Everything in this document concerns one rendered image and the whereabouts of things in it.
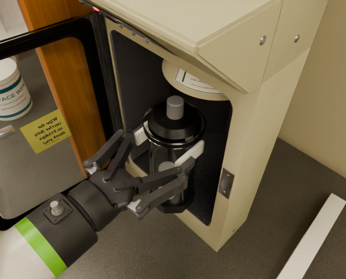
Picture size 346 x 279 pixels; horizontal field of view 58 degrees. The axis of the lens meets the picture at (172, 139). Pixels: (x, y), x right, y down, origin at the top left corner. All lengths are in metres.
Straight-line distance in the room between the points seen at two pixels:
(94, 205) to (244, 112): 0.24
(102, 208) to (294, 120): 0.65
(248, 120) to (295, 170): 0.53
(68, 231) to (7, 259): 0.07
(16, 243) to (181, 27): 0.33
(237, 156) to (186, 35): 0.26
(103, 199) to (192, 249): 0.34
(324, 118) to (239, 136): 0.50
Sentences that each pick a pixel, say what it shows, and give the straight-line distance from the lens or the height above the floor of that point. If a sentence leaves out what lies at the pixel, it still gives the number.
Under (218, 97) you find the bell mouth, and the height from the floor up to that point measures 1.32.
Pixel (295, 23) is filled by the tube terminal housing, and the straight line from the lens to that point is 0.36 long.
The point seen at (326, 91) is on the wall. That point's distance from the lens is 0.86.
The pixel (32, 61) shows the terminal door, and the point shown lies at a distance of 0.54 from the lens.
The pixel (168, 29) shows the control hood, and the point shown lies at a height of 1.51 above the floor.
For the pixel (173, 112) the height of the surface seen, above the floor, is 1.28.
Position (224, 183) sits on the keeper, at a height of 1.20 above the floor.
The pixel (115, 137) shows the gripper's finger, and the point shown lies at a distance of 0.56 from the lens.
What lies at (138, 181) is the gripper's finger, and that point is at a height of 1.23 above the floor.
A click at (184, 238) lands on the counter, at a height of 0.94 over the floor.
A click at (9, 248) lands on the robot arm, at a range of 0.44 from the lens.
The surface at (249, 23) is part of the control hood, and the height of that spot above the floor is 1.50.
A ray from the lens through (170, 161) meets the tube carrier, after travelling 0.54.
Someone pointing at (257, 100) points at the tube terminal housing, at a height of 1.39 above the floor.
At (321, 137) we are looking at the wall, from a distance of 0.94.
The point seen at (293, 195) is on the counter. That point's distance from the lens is 0.86.
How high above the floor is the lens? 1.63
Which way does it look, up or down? 48 degrees down
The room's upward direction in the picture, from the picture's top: straight up
